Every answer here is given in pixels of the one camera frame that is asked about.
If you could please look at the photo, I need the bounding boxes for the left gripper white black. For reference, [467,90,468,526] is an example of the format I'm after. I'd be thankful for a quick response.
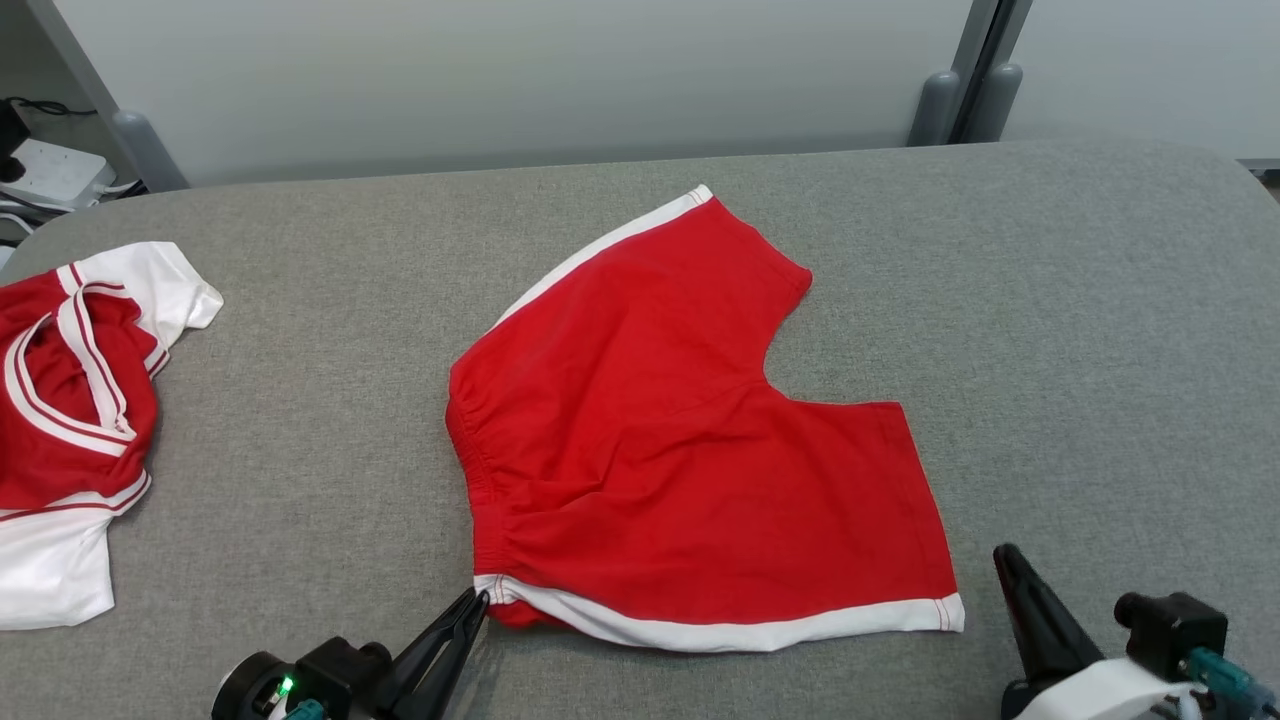
[211,588,492,720]

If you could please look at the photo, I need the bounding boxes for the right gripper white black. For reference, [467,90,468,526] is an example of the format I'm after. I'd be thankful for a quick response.
[993,542,1202,720]

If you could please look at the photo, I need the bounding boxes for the red shorts with white trim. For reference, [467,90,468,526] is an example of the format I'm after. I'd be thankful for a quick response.
[444,184,967,654]

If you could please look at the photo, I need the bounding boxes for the red white jersey shirt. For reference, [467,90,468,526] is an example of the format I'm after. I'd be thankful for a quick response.
[0,241,225,632]

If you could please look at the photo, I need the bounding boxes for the grey rounded partition foot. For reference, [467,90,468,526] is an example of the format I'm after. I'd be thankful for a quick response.
[964,62,1024,144]
[111,109,192,193]
[907,69,962,149]

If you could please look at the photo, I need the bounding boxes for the white power strip with plug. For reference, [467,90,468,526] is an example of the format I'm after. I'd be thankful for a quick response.
[0,137,120,212]

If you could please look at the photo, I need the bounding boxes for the black plug adapter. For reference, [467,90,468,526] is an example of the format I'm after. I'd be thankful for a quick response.
[0,100,32,183]

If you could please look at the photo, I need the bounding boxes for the grey partition post with slot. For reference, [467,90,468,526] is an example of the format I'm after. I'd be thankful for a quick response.
[948,0,1033,146]

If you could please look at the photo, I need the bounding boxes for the white floor cable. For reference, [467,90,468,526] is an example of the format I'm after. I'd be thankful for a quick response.
[0,195,43,246]

